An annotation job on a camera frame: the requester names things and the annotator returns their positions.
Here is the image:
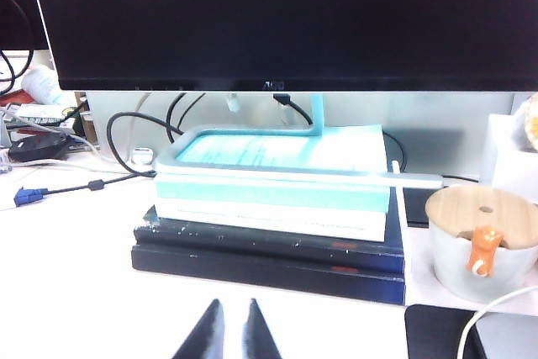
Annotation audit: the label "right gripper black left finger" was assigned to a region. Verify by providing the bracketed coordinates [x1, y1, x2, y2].
[171, 298, 226, 359]

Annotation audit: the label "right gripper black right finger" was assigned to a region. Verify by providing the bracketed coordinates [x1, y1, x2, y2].
[240, 298, 282, 359]

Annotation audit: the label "wooden mug lid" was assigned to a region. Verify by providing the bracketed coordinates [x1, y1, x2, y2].
[425, 185, 538, 251]

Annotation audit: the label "dark blue flat boxes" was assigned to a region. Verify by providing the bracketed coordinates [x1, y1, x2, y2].
[133, 188, 407, 275]

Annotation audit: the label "white book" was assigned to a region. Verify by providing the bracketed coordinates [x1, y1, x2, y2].
[154, 198, 387, 243]

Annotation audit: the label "silver monitor stand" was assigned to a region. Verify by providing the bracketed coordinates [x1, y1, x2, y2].
[152, 92, 445, 188]

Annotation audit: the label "black mouse pad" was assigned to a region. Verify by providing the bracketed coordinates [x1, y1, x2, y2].
[404, 304, 488, 359]

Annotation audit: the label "small white charger plug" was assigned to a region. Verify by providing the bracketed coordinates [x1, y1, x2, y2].
[129, 146, 155, 166]

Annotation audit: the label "thin white stick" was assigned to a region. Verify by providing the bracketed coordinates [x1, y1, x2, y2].
[388, 160, 409, 230]

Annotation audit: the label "black flat pad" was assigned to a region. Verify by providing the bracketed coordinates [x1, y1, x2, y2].
[402, 185, 436, 228]

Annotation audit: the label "white mug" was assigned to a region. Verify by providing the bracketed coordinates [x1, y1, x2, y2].
[427, 207, 538, 304]

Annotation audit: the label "orange fox figurine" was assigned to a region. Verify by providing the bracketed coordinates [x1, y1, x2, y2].
[465, 225, 505, 278]

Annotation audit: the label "brown wooden box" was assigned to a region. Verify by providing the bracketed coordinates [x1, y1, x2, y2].
[74, 92, 98, 145]

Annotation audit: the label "grey flat device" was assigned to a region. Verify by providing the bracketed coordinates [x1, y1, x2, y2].
[472, 312, 538, 359]

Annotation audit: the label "green white package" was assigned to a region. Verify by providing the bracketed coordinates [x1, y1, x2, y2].
[6, 102, 79, 129]

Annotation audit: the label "grey desk partition panel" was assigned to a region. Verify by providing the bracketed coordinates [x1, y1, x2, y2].
[86, 90, 516, 175]

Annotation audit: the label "white squeeze tube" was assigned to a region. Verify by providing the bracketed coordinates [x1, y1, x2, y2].
[20, 66, 77, 107]

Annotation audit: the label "white box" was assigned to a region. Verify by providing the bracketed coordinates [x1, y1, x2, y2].
[480, 113, 538, 192]

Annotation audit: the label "large black AOC monitor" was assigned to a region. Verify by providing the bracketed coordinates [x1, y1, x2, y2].
[24, 0, 538, 92]

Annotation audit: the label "cream round ornament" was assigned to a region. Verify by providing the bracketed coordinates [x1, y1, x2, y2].
[511, 92, 538, 152]

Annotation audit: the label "white cable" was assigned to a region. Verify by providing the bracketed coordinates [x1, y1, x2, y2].
[456, 285, 538, 359]

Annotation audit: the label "black looped cable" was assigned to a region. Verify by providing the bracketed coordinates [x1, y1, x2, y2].
[106, 111, 186, 177]
[166, 92, 208, 145]

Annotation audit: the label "black cable blue VGA plug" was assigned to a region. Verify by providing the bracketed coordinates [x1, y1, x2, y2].
[13, 169, 157, 209]

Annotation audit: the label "black monitor cable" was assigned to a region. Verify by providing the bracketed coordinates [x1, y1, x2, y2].
[272, 92, 315, 127]

